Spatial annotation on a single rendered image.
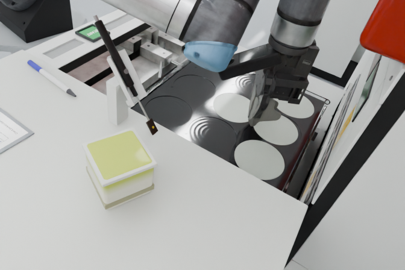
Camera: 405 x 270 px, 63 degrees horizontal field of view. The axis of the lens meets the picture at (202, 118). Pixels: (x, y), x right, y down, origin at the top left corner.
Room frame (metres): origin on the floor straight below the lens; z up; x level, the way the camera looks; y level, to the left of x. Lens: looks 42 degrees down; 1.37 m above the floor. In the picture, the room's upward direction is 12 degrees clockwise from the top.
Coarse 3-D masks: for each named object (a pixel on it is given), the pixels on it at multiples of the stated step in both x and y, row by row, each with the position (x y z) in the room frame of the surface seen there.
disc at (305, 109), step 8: (304, 96) 0.68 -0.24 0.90; (280, 104) 0.63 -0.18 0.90; (288, 104) 0.63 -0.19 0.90; (296, 104) 0.64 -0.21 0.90; (304, 104) 0.65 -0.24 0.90; (312, 104) 0.65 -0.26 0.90; (288, 112) 0.60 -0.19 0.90; (296, 112) 0.61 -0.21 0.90; (304, 112) 0.62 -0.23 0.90; (312, 112) 0.62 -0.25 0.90
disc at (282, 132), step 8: (280, 120) 0.57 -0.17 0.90; (288, 120) 0.58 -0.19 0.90; (256, 128) 0.52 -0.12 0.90; (264, 128) 0.53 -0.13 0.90; (272, 128) 0.54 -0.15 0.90; (280, 128) 0.54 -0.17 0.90; (288, 128) 0.55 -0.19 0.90; (296, 128) 0.55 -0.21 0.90; (264, 136) 0.51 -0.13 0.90; (272, 136) 0.51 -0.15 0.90; (280, 136) 0.52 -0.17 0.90; (288, 136) 0.52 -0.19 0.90; (296, 136) 0.53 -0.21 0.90; (280, 144) 0.49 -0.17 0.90; (288, 144) 0.50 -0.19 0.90
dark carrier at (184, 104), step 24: (192, 72) 0.68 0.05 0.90; (216, 72) 0.71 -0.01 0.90; (168, 96) 0.57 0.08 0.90; (192, 96) 0.59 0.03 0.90; (216, 96) 0.61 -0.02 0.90; (312, 96) 0.69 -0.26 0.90; (168, 120) 0.50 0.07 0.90; (192, 120) 0.51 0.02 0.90; (216, 120) 0.53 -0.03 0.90; (312, 120) 0.59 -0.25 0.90; (216, 144) 0.46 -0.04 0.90; (288, 168) 0.43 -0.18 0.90
